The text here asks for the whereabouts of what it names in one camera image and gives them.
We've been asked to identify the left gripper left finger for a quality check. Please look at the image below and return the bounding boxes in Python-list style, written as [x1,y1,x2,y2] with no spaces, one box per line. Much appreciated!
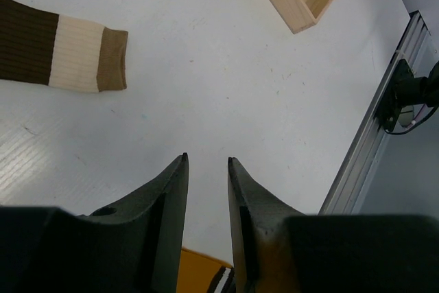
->
[1,154,189,292]

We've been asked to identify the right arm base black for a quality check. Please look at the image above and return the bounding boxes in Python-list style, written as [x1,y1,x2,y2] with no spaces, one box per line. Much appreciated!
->
[375,59,438,136]

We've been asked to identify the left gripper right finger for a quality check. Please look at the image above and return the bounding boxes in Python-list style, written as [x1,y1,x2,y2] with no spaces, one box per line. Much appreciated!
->
[228,157,438,292]

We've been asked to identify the aluminium rail frame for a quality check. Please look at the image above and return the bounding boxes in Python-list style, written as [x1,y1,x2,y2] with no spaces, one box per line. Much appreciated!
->
[319,10,432,215]

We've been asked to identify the cream brown striped sock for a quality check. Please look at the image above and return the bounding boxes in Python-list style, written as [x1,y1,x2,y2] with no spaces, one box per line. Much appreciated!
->
[1,0,128,93]

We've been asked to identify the mustard yellow striped sock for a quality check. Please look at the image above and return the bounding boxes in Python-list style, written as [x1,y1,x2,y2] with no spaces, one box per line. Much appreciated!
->
[176,248,236,293]

